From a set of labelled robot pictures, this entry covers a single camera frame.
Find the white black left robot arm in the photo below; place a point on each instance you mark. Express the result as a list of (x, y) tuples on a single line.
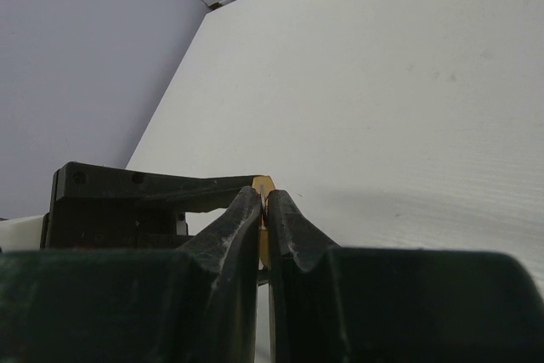
[(24, 234)]

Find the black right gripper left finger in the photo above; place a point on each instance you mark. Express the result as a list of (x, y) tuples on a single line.
[(196, 303)]

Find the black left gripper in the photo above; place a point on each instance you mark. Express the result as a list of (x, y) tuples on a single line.
[(94, 207)]

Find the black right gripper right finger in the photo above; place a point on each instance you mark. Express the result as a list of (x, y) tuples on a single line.
[(330, 303)]

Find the small brass padlock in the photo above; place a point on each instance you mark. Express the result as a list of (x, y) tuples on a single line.
[(264, 185)]

